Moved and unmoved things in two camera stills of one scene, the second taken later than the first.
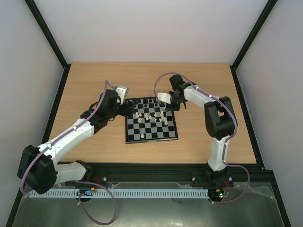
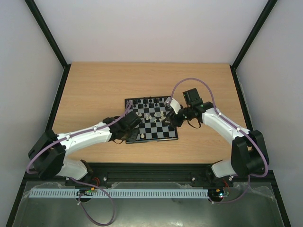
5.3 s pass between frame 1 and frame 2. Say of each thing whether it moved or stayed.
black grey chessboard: stayed
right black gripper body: moved
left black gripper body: moved
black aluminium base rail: stayed
